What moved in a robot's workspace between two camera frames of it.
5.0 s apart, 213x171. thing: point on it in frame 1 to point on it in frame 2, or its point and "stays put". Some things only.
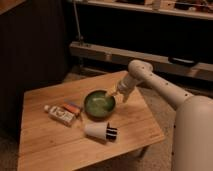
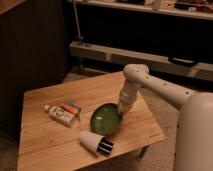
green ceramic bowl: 98,105 to 105,118
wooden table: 75,124 stays put
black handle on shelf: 182,61 stays put
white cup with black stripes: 101,130 to 96,143
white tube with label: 60,114 stays put
